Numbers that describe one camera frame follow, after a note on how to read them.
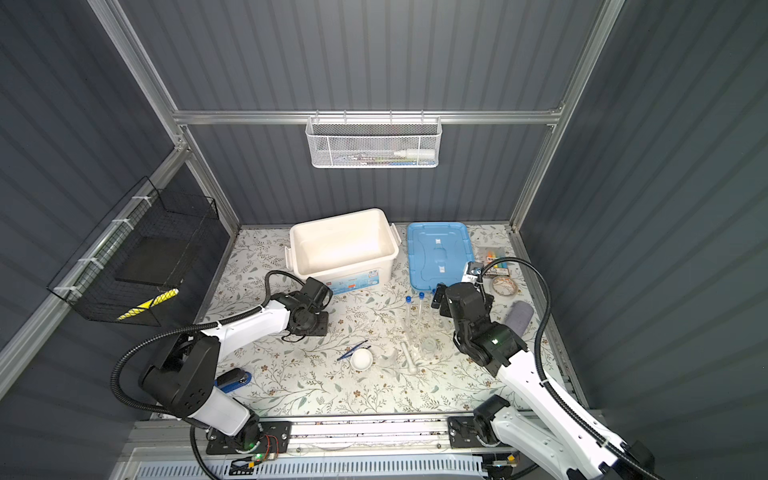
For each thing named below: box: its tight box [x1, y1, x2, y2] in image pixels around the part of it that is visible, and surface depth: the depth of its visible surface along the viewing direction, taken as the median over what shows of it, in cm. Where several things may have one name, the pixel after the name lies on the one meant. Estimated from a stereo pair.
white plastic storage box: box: [284, 208, 401, 294], surface depth 102 cm
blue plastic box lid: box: [407, 222, 474, 291], surface depth 115 cm
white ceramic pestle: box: [401, 341, 418, 375], surface depth 86 cm
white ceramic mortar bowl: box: [351, 348, 374, 371], surface depth 87 cm
